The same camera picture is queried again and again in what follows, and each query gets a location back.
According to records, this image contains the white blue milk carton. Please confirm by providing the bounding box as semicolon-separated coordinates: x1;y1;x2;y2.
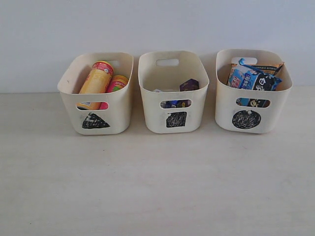
153;88;191;109

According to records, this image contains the purple drink carton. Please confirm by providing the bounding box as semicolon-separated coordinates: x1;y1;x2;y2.
180;79;199;91

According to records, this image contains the pink chips can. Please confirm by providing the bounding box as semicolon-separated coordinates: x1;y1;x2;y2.
99;75;129;110

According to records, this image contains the yellow chips can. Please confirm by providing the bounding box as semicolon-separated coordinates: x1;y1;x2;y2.
76;60;114;111

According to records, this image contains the blue noodle packet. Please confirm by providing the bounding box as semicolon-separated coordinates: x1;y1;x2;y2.
226;57;283;108

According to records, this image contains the orange noodle packet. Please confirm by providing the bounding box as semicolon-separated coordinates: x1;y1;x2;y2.
231;62;284;75

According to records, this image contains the cream bin triangle mark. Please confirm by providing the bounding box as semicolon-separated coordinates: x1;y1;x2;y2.
57;52;134;135

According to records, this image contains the cream bin square mark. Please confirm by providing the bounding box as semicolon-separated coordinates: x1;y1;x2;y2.
138;51;210;134

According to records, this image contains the cream bin circle mark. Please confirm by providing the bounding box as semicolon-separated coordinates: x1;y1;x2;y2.
215;49;292;134

